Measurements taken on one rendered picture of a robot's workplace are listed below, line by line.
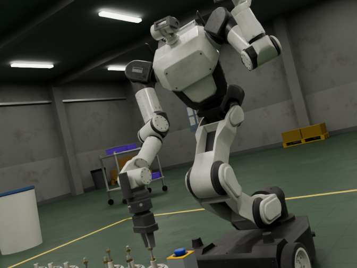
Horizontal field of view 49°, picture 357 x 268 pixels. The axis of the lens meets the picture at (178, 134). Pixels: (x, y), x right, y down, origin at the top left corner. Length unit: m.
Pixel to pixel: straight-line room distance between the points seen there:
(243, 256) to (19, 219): 3.30
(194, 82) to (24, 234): 3.33
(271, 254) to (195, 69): 0.79
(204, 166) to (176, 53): 0.48
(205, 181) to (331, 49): 10.62
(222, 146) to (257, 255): 0.47
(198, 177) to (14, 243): 3.29
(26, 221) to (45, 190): 8.04
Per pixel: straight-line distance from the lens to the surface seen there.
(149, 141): 1.58
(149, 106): 1.67
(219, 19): 1.66
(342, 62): 11.96
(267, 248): 1.63
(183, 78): 1.66
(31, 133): 12.74
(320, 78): 12.09
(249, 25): 1.45
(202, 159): 1.67
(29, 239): 4.67
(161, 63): 1.66
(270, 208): 1.91
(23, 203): 4.62
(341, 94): 11.94
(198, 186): 1.62
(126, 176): 1.44
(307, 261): 1.73
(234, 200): 1.66
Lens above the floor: 0.66
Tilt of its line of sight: 2 degrees up
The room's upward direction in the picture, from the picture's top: 14 degrees counter-clockwise
